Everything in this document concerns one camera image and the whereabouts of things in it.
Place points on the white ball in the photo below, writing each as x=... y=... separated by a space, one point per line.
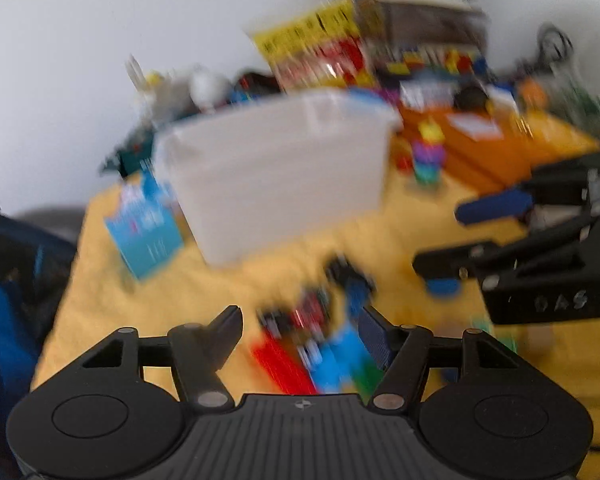
x=207 y=87

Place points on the orange box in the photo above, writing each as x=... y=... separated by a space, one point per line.
x=490 y=160

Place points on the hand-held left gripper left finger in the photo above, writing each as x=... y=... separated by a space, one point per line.
x=227 y=332

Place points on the small white carton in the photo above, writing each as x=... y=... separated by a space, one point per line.
x=425 y=92

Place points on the red toy car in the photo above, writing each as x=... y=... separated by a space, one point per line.
x=312 y=305

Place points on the small red ball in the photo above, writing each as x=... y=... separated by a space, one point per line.
x=405 y=161

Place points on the green mesh bag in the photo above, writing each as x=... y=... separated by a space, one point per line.
x=585 y=102

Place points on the yellow blanket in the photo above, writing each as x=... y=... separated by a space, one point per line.
x=220 y=290

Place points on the blue card box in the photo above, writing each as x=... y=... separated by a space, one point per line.
x=145 y=232

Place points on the clear plastic bag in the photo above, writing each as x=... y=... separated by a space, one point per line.
x=152 y=90

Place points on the white plastic bin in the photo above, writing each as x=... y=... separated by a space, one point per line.
x=280 y=180

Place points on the teal cardboard box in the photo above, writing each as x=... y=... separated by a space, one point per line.
x=130 y=160

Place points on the small black toy car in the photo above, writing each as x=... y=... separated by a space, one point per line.
x=275 y=317

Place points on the green toy brick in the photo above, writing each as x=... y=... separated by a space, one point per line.
x=367 y=385

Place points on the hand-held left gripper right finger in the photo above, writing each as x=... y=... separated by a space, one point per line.
x=375 y=340

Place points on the blue plastic disc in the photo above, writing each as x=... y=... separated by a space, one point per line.
x=442 y=287

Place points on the white paper sheet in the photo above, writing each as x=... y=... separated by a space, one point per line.
x=475 y=125

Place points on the yellow shrimp snack bag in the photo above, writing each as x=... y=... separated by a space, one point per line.
x=315 y=50

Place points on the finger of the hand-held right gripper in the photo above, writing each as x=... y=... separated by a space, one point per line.
x=495 y=207
x=445 y=262

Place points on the black power adapter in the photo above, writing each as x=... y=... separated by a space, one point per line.
x=472 y=97

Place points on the flat black toy car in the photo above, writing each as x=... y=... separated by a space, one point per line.
x=347 y=270

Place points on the large blue toy brick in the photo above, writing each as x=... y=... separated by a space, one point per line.
x=337 y=362

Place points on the long red toy brick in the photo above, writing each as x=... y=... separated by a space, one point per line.
x=280 y=367

